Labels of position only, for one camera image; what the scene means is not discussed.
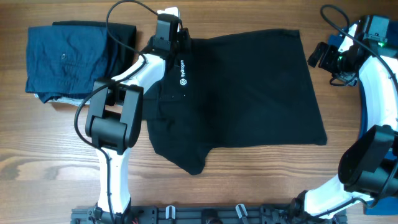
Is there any blue t-shirt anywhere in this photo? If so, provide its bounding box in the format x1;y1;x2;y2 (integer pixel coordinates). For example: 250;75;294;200
328;21;397;215

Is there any black t-shirt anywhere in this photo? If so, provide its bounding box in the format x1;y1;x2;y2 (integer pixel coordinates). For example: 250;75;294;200
142;29;327;175

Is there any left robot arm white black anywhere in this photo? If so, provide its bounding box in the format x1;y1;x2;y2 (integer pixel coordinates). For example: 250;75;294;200
71;7;189;223

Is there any folded black garment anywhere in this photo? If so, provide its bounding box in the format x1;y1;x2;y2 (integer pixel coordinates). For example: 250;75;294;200
52;21;137;77

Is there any folded white grey garment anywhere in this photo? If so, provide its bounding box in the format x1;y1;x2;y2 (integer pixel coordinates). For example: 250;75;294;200
47;97;83;106

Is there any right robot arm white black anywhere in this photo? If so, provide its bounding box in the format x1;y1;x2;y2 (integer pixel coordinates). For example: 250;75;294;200
287;39;397;223

